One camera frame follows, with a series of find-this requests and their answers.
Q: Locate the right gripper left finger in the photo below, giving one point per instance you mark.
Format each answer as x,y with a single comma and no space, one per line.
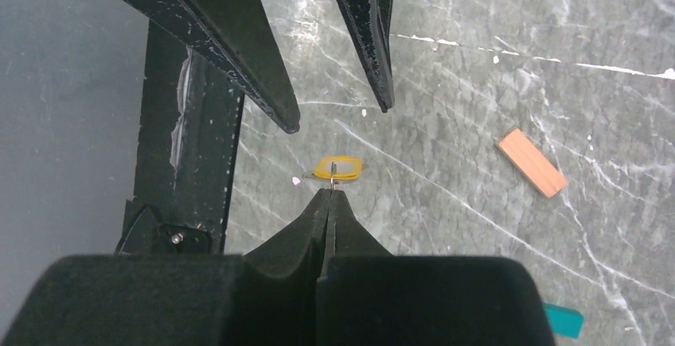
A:
266,297

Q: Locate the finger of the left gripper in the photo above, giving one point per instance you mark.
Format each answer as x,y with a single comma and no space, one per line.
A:
368,23
235,36

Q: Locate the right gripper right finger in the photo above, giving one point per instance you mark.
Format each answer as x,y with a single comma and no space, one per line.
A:
381,299

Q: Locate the yellow tag key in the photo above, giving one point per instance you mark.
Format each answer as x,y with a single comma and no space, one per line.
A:
337,168

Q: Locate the teal block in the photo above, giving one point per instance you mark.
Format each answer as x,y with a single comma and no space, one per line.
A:
564,321

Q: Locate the wooden block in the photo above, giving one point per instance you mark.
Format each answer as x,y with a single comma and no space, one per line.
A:
532,163

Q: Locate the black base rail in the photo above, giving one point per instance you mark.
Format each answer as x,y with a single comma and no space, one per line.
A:
186,155

